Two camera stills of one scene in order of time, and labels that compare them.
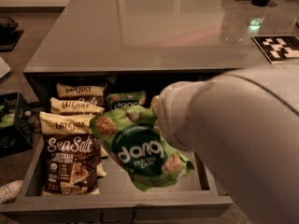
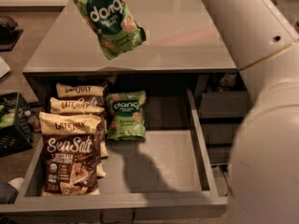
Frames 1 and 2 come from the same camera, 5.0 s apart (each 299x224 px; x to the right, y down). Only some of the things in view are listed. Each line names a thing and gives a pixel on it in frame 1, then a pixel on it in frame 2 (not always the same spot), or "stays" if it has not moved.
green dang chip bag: [131, 136] → [106, 14]
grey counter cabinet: [145, 37] stays
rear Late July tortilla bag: [82, 93] stays
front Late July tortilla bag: [72, 161] stays
